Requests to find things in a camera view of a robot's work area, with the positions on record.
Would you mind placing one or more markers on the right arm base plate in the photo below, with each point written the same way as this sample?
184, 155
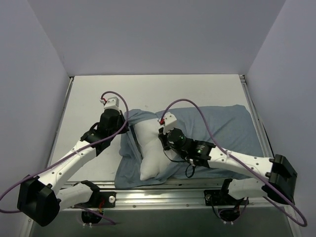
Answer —
216, 197

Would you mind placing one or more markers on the white pillow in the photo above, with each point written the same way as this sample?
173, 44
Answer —
154, 162

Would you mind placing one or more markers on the aluminium rail frame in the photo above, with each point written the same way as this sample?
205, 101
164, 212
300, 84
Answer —
152, 93

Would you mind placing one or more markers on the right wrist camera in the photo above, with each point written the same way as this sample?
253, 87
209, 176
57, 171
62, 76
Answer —
168, 122

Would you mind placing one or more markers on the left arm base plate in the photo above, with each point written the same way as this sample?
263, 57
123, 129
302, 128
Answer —
101, 199

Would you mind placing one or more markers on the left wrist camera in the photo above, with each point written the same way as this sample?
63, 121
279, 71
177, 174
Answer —
111, 103

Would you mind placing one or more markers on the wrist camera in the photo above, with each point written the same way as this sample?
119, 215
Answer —
168, 122
111, 103

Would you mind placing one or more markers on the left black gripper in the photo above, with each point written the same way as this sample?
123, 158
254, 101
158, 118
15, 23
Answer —
122, 122

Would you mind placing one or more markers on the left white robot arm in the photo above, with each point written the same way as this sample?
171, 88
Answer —
42, 197

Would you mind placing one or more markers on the striped blue beige pillowcase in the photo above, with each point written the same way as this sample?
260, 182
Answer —
231, 126

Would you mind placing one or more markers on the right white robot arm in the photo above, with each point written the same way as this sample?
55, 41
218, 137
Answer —
274, 178

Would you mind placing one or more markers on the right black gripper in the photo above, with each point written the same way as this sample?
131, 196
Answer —
162, 139

